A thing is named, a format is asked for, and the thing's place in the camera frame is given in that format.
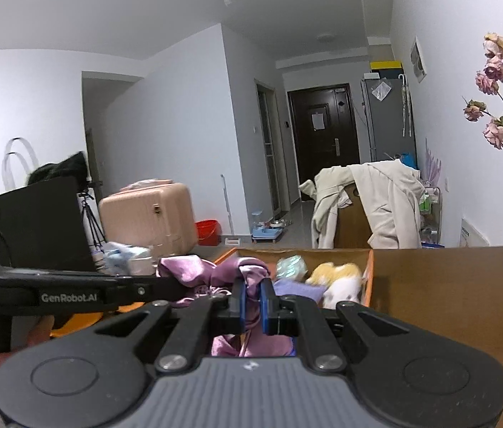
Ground yellow white plush toy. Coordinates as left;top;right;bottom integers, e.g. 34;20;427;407
307;262;365;310

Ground lavender soft cloth item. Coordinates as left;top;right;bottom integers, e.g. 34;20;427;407
273;279;328;308

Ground orange cardboard box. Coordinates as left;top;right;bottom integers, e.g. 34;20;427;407
213;247;374;310

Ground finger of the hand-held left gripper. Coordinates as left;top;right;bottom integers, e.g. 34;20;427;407
115;275;177;312

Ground grey refrigerator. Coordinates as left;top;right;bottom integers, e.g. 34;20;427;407
360;77;418;163

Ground black tripod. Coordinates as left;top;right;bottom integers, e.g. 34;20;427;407
77;182;108;250

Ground brown cardboard box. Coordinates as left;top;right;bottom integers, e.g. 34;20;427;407
335;187;373;249

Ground purple satin cloth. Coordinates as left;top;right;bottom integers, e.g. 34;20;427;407
157;254;295;358

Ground pink suitcase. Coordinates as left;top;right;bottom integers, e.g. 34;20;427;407
99;182;197;259

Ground white wall-mounted box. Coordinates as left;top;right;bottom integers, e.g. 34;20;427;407
460;218;490;247

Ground white looped bag handles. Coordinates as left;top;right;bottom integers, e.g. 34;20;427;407
2;138;39;190

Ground beige coat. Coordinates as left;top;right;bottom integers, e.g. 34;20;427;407
299;159;424;250

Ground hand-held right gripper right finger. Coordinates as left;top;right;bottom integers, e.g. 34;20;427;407
259;279;410;374

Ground blue pet water feeder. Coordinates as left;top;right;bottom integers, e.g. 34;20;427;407
250;210;283;240

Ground red bucket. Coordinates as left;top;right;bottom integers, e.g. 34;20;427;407
195;219;222;246

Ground small wire rack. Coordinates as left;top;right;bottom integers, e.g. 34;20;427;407
418;180;443;246

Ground grey framed interior door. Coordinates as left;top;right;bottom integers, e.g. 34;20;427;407
255;79;286;220

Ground orange black strap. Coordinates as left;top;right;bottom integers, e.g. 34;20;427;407
50;302;147;340

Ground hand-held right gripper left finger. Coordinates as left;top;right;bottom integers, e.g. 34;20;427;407
95;279;248;374

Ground person's left hand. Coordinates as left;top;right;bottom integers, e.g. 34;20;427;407
0;313;56;393

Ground dried pink roses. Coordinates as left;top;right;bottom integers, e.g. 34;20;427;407
463;18;503;165

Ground teal white soft packet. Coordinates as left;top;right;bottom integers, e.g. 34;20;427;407
276;255;310;284

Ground black fuzzy hat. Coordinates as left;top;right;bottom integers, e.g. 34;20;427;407
27;152;90;187

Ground yellow black storage box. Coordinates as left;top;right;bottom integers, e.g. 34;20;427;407
376;59;402;80

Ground dark entrance door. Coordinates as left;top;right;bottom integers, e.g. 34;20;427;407
287;83;361;201

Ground plastic bag with blue packet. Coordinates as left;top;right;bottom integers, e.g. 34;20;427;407
93;241;155;277

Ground black paper bag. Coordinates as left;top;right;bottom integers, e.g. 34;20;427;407
0;176;97;274

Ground white hanging umbrella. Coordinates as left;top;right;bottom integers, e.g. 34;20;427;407
399;76;408;137
405;84;414;137

